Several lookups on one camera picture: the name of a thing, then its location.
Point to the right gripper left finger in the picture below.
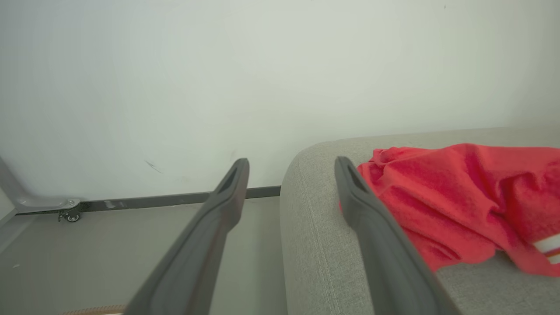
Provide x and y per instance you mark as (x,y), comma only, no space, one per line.
(197,253)

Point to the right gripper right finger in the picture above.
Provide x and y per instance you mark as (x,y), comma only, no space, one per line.
(385,253)

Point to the red and white basketball jersey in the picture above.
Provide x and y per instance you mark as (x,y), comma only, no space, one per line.
(459,201)

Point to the white plastic brown-rimmed laundry basket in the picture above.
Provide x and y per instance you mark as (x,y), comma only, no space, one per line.
(96,310)

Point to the grey fabric sofa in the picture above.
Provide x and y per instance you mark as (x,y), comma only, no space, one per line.
(319,245)

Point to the black baseboard strip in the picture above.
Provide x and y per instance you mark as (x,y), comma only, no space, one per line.
(153,201)

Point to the small black caster wheel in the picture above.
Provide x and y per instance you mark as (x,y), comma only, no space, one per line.
(71,216)

